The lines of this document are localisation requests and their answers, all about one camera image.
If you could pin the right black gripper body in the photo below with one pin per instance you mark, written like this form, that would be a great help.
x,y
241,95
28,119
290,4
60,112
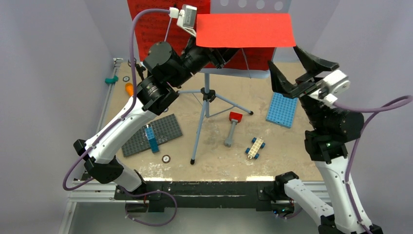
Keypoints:
x,y
307,83

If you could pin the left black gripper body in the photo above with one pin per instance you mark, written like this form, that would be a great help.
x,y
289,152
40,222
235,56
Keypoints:
x,y
197,58

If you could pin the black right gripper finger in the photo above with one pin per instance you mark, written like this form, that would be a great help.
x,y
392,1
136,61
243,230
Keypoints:
x,y
313,64
279,83

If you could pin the red sheet music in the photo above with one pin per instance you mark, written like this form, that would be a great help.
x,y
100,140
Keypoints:
x,y
154,27
252,30

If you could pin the orange toy microphone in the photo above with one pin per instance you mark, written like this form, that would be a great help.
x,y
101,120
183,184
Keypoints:
x,y
129,89

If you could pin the black microphone stand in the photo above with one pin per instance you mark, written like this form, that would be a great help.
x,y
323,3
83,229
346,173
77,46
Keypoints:
x,y
139,71

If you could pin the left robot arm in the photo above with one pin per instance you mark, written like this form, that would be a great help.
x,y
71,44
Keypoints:
x,y
167,71

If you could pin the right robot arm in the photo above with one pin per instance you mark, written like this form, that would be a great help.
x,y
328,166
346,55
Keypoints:
x,y
326,145

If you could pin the light blue building baseplate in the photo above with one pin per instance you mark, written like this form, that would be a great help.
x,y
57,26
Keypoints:
x,y
282,110

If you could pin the red grey toy hammer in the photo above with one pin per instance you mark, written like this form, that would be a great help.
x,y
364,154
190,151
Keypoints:
x,y
234,119

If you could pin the white blue toy car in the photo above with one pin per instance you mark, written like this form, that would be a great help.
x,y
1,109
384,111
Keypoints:
x,y
253,151

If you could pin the dark grey building baseplate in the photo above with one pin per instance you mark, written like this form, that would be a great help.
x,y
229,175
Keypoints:
x,y
165,129

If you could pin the blue building brick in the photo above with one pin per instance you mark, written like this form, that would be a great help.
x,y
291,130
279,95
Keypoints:
x,y
151,139

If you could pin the teal clamp piece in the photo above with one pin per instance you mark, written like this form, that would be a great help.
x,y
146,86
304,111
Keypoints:
x,y
113,80

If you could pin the orange black poker chip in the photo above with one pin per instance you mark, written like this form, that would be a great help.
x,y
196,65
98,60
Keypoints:
x,y
166,159

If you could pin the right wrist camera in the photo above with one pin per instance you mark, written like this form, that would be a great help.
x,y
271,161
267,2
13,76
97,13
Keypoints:
x,y
330,87

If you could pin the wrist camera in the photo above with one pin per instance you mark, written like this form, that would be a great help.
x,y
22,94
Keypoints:
x,y
330,87
186,18

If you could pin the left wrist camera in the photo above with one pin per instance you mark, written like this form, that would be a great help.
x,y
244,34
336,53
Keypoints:
x,y
186,18

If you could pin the black table front rail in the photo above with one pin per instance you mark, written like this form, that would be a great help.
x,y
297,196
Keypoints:
x,y
259,195

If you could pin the aluminium side rail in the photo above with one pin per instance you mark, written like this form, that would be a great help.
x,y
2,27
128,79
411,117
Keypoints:
x,y
71,205

